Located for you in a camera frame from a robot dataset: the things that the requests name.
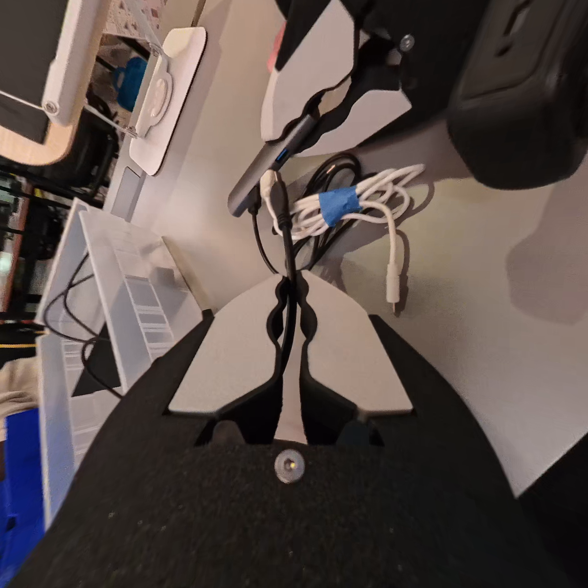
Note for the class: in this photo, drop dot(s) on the wooden board with dark panel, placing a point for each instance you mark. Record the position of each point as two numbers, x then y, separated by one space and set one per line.
18 46

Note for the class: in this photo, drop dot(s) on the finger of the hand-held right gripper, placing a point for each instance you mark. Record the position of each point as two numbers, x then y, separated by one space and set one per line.
376 115
312 55

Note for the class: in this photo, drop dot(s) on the white folding stand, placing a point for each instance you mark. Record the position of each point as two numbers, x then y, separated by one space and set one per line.
174 92

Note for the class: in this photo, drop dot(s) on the blue plastic bin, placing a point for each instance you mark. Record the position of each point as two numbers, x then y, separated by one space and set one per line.
23 482

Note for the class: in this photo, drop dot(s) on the blue tape band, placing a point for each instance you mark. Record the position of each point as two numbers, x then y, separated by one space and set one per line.
340 206

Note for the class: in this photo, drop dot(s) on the grey desk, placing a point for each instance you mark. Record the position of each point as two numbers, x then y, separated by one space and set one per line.
482 321

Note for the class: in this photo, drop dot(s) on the grey desk pad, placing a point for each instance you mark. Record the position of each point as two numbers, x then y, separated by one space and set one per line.
128 193

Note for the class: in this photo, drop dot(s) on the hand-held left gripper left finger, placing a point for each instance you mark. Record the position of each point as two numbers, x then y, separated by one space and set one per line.
229 358

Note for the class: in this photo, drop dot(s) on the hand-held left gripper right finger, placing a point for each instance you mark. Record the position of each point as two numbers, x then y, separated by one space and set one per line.
358 358

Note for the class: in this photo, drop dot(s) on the person's white shirt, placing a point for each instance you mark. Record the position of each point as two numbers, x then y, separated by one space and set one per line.
18 381

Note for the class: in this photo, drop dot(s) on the person's right hand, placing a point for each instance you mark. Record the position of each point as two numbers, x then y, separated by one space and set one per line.
277 48

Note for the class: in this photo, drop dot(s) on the blue box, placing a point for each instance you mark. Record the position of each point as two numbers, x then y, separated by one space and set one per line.
131 82

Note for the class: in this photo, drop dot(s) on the grey usb hub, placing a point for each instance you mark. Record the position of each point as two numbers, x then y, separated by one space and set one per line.
257 174

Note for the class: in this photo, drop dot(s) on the clear plastic bin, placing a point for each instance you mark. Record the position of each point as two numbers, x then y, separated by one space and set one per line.
115 257

